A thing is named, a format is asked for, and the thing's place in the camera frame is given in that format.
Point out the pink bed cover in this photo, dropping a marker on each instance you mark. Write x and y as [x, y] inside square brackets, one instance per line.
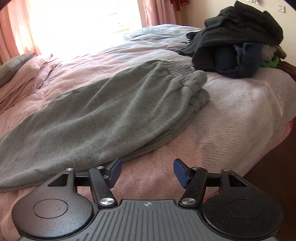
[242, 121]

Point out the pink left curtain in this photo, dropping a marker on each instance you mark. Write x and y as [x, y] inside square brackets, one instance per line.
[16, 30]

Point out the pink right curtain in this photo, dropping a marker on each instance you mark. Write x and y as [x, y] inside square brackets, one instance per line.
[159, 12]

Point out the pink pillow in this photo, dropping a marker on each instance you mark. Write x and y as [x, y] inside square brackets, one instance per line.
[27, 80]

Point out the white wall socket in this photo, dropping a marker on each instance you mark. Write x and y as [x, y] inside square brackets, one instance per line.
[281, 8]

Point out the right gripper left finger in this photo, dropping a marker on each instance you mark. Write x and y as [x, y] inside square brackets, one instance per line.
[100, 180]

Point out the grey sweatpants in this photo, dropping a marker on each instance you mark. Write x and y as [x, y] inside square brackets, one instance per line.
[125, 116]

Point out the grey checked pillow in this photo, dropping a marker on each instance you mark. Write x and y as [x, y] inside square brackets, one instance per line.
[9, 69]

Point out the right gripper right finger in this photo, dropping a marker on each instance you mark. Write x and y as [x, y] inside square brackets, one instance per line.
[195, 180]

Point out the red garment on rack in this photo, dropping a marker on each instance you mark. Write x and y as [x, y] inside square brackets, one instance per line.
[179, 3]

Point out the pink curtain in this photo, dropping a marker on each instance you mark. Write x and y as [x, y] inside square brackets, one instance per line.
[159, 12]
[16, 30]

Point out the pile of dark clothes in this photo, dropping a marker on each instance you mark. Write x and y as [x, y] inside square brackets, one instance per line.
[231, 43]

